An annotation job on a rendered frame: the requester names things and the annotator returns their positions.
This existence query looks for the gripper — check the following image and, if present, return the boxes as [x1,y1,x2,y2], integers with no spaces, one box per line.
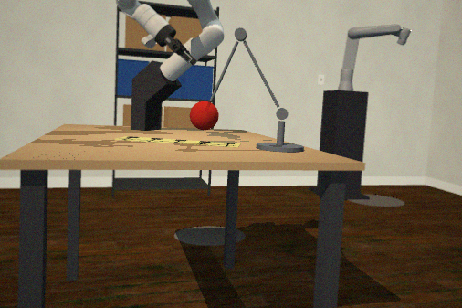
[153,25,190,58]

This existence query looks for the large cardboard box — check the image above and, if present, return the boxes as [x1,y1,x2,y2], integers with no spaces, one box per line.
[167,15,204,53]
[124,13,168,52]

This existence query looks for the blue box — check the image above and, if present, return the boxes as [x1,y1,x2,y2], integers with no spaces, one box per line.
[117,58,215,102]

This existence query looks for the pale yellow strip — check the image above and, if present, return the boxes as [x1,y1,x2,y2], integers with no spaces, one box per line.
[117,135,242,149]

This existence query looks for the pale wooden table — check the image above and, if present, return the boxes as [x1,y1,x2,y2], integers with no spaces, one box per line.
[0,123,366,308]

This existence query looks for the black shelf unit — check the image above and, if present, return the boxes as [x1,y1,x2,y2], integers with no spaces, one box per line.
[112,0,220,198]

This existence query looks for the black stand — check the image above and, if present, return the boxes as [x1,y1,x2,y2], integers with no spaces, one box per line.
[309,90,370,201]

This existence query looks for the grey round floor disc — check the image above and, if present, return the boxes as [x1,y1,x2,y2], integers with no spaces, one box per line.
[173,226,247,247]
[348,193,406,208]

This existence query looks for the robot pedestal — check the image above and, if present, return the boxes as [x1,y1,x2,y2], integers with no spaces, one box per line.
[131,60,183,132]

